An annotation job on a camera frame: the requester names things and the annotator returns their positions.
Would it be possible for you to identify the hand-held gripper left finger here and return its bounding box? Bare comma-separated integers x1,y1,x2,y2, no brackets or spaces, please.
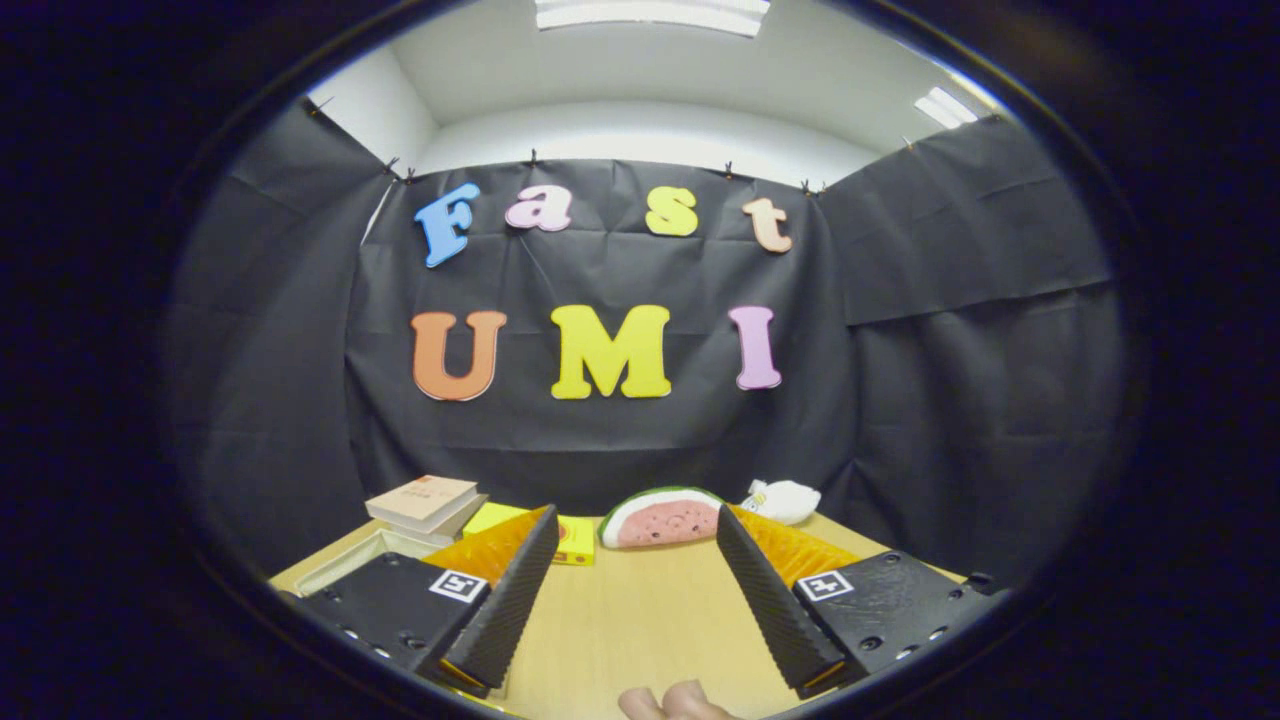
298,503,561,698

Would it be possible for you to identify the black backdrop cloth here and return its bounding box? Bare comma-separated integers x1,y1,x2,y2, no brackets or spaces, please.
165,100,1121,591

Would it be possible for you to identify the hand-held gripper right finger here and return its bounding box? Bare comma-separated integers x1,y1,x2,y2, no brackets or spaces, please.
716,503,1006,699

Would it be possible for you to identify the white plush toy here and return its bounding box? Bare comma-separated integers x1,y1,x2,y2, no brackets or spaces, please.
740,479,822,526

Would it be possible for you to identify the beige fabric storage box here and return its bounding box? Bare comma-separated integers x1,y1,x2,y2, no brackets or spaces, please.
292,528,446,598

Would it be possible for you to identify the small ceiling light panel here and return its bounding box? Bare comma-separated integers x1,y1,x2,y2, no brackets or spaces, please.
913,86,979,129

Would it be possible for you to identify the yellow book with red circle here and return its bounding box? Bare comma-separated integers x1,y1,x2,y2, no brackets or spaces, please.
462,502,597,567

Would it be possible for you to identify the beige book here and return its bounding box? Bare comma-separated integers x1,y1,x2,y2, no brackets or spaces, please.
365,475,481,535

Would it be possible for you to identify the watermelon plush toy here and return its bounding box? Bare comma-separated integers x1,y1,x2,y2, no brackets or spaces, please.
599,486,726,550

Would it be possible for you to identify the long ceiling light panel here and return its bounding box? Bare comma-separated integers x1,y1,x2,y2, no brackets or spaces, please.
535,0,771,39

